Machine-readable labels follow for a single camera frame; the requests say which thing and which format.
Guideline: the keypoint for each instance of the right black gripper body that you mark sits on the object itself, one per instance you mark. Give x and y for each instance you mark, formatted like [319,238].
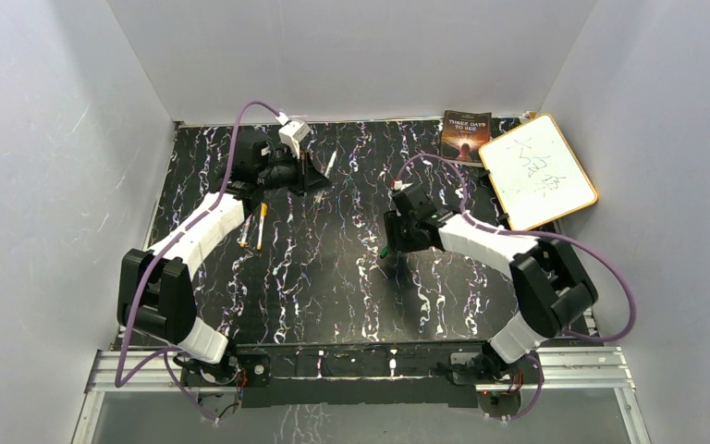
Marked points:
[401,235]

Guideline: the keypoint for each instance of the dark book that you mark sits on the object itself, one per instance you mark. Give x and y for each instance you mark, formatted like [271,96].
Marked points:
[462,134]

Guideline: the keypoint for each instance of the whiteboard with wooden frame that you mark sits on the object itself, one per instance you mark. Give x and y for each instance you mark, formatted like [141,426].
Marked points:
[536,175]

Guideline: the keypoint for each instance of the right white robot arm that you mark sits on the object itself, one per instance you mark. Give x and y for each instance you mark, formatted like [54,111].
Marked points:
[551,287]

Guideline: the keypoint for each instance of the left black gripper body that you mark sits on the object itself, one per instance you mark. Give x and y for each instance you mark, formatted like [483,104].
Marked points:
[283,175]

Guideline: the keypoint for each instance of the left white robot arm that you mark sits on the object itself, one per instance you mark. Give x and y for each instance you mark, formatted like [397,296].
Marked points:
[155,295]

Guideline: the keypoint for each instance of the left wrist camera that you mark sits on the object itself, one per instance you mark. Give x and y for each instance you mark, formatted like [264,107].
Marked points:
[292,132]

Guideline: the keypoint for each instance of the white marker pen yellow end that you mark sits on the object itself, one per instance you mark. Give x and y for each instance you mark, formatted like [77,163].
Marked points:
[262,217]

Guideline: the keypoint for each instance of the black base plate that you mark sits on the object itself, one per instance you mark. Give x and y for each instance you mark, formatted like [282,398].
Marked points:
[414,372]

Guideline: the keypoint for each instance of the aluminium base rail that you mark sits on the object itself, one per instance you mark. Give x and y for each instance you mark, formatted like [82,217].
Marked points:
[585,395]

